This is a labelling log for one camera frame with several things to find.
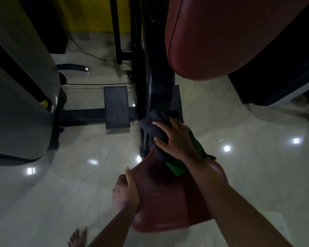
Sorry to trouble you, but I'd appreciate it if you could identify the person's left hand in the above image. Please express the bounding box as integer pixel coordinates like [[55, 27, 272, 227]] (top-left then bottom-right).
[[112, 166, 140, 214]]

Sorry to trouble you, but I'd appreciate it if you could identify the person's right hand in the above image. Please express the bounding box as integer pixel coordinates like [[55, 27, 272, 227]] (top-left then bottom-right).
[[152, 116, 202, 162]]

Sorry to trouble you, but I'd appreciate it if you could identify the dark grey green cloth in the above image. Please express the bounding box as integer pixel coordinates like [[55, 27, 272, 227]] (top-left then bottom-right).
[[138, 109, 217, 177]]

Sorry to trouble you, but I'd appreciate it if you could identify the person's left forearm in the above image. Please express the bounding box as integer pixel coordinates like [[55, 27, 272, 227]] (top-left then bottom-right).
[[89, 205, 139, 247]]

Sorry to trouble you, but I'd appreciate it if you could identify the person's right forearm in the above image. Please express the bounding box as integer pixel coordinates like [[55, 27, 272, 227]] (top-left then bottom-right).
[[185, 154, 294, 247]]

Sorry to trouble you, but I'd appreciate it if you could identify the person's bare foot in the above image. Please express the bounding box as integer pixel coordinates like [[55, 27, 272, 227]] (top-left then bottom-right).
[[68, 227, 89, 247]]

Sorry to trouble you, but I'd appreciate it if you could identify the black weight stack tower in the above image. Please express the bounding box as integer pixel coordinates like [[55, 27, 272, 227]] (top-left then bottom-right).
[[228, 0, 309, 107]]

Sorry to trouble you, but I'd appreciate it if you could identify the yellow green bucket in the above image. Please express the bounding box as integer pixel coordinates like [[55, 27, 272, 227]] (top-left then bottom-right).
[[260, 210, 290, 242]]

